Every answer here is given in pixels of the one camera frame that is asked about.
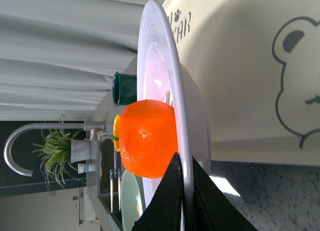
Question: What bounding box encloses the chrome faucet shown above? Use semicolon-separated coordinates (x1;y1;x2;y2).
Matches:
3;120;114;178

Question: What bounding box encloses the cream bear tray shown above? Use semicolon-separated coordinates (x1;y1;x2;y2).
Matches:
163;0;320;166

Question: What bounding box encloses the orange fruit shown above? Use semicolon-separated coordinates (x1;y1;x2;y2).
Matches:
119;99;178;179

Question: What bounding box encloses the potted spider plant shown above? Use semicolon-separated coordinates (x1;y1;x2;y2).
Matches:
32;128;84;189

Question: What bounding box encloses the light green bowl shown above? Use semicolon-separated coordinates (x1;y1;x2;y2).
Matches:
120;170;146;231

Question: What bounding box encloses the grey white curtain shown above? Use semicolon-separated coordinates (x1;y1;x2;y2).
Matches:
0;0;165;121

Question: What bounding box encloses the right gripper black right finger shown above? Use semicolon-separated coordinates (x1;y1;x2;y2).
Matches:
192;158;256;231

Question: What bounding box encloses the yellow mug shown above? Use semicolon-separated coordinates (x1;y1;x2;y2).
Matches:
112;115;121;152

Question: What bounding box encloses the white ribbed plate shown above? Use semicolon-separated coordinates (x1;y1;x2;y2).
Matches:
136;0;211;231

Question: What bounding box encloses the fake fried egg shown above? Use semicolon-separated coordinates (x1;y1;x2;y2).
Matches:
136;203;141;217

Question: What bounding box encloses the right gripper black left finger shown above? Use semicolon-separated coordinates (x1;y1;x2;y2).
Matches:
132;152;184;231

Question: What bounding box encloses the dark green mug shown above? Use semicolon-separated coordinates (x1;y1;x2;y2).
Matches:
112;72;137;107

